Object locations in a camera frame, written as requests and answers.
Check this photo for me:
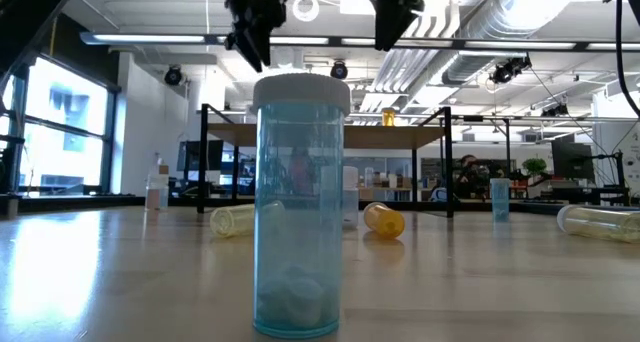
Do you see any wooden shelf black metal frame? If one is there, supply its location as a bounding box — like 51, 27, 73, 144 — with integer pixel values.
196, 103, 455, 219

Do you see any clear bottle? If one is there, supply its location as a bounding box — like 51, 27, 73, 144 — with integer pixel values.
556, 204, 640, 244

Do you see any blue pill bottle white cap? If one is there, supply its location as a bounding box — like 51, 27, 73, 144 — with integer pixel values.
251, 72, 352, 340
489, 177, 511, 223

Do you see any black metal rig frame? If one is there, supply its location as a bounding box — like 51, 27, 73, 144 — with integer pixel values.
0, 194, 640, 226

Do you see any black round ceiling spotlight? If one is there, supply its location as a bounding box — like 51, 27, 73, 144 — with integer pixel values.
163, 65, 184, 87
329, 60, 350, 81

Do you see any clear plastic jar white lid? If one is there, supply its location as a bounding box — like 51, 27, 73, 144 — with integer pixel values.
145, 173, 170, 213
342, 165, 360, 230

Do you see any black monitor on stand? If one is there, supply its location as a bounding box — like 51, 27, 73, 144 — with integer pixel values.
175, 139, 225, 173

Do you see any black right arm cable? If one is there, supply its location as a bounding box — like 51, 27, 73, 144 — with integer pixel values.
613, 0, 640, 119

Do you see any person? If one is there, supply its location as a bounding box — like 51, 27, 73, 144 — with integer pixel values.
452, 154, 494, 201

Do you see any green background potted plant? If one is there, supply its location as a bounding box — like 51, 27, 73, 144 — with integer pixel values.
521, 156, 549, 179

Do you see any black desk monitor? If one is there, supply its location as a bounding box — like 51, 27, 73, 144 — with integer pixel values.
551, 139, 596, 182

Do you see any white hanging ring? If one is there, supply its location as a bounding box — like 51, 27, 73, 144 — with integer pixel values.
291, 0, 321, 23

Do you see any large room window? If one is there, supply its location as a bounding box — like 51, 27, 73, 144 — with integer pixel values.
0, 54, 119, 196

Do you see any yellow pill bottle white cap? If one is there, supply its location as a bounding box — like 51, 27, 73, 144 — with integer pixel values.
209, 200, 287, 239

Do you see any black overhead rig beam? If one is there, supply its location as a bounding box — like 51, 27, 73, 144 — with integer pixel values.
79, 30, 640, 52

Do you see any black ceiling track light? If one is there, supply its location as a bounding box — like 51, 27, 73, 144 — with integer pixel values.
540, 101, 570, 118
488, 55, 533, 86

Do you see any silver ventilation duct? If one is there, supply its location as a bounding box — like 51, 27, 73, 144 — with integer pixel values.
439, 0, 584, 86

